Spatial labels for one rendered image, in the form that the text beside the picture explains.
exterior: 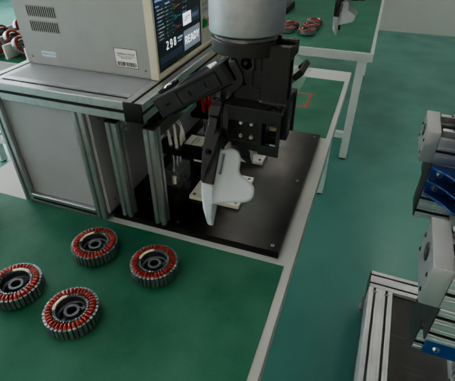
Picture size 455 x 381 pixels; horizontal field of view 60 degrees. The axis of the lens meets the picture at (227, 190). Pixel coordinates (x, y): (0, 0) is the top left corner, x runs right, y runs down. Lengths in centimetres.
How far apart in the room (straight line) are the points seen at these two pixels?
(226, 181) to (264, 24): 17
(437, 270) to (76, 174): 86
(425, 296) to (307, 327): 108
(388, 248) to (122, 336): 164
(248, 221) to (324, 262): 105
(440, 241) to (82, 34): 89
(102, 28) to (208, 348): 75
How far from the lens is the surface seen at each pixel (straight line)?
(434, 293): 76
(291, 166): 129
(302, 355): 173
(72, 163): 110
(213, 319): 87
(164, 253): 96
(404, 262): 219
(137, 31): 97
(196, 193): 113
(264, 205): 111
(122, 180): 103
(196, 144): 109
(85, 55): 108
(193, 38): 115
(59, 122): 105
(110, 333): 88
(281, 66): 40
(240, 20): 38
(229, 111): 42
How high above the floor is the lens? 146
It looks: 36 degrees down
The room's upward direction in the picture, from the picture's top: straight up
